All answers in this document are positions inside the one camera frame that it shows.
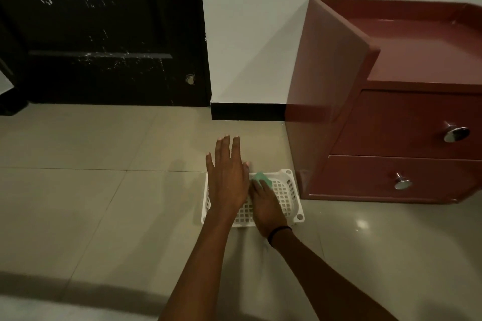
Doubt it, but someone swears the person's right hand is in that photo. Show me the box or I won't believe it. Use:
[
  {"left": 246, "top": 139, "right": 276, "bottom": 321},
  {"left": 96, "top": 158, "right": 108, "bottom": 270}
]
[{"left": 248, "top": 178, "right": 293, "bottom": 239}]

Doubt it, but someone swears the person's left hand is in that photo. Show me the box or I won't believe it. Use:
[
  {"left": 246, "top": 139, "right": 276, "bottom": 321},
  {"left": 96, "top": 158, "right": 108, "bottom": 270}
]
[{"left": 205, "top": 135, "right": 251, "bottom": 226}]

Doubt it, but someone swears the green cleaning cloth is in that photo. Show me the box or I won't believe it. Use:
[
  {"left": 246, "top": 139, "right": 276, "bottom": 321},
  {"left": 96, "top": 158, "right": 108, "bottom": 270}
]
[{"left": 251, "top": 171, "right": 273, "bottom": 188}]

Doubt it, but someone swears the red wooden nightstand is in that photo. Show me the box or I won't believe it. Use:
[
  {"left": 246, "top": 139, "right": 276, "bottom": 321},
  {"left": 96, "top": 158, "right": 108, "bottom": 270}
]
[{"left": 284, "top": 0, "right": 482, "bottom": 205}]

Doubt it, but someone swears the person's right forearm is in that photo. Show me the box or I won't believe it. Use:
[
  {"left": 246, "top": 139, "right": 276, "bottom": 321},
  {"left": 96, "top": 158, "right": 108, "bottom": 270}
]
[{"left": 271, "top": 228, "right": 400, "bottom": 321}]

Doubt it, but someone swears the person's left forearm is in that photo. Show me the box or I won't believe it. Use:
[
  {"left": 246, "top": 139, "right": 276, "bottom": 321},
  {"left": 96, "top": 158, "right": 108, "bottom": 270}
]
[{"left": 158, "top": 215, "right": 236, "bottom": 321}]

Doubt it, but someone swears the black wrist band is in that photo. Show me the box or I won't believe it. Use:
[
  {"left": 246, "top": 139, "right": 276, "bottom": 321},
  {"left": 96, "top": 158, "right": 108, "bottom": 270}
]
[{"left": 267, "top": 226, "right": 294, "bottom": 248}]

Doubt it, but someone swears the white plastic basket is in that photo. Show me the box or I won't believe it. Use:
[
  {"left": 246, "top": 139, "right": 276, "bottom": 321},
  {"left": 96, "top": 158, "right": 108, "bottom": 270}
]
[{"left": 200, "top": 168, "right": 305, "bottom": 228}]

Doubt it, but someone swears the black baseboard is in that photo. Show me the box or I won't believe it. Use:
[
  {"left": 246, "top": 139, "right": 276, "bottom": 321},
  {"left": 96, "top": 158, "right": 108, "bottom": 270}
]
[{"left": 210, "top": 101, "right": 289, "bottom": 122}]

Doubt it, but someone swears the silver drawer knob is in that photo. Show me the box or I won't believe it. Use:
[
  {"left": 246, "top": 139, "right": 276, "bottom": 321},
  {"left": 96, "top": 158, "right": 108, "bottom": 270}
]
[
  {"left": 393, "top": 172, "right": 412, "bottom": 191},
  {"left": 442, "top": 121, "right": 470, "bottom": 144}
]

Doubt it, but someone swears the black door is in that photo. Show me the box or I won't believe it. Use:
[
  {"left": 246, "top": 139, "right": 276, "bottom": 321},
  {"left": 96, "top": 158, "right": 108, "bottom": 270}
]
[{"left": 0, "top": 0, "right": 211, "bottom": 116}]

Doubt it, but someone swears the grey white-edged mat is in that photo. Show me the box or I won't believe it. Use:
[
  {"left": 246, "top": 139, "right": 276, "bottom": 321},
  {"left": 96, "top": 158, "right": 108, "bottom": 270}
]
[{"left": 0, "top": 271, "right": 166, "bottom": 321}]

